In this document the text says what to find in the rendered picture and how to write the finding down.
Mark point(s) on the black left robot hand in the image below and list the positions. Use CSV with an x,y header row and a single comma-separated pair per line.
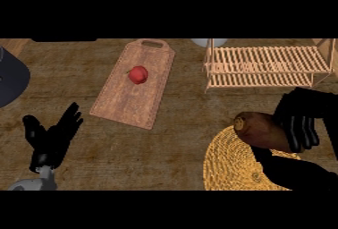
x,y
55,137

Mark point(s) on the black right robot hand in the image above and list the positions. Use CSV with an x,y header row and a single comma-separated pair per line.
x,y
303,125

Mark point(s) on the brown sweet potato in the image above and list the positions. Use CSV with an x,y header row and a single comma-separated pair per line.
x,y
260,131

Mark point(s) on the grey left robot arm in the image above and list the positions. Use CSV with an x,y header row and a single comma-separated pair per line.
x,y
41,180

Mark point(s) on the round woven yellow placemat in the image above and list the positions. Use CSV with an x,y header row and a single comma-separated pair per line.
x,y
231,164

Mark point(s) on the wooden tiered shelf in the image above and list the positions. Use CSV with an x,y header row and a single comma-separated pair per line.
x,y
265,64

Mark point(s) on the dark grey round object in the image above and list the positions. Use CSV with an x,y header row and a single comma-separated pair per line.
x,y
11,77

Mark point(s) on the wooden cutting board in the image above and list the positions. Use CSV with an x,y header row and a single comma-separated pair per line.
x,y
135,85

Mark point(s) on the red bell pepper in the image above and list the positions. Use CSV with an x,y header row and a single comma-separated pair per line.
x,y
138,74

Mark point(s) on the black flat object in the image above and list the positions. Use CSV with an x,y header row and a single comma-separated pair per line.
x,y
64,39

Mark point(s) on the pale round object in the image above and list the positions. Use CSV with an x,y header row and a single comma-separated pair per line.
x,y
209,42

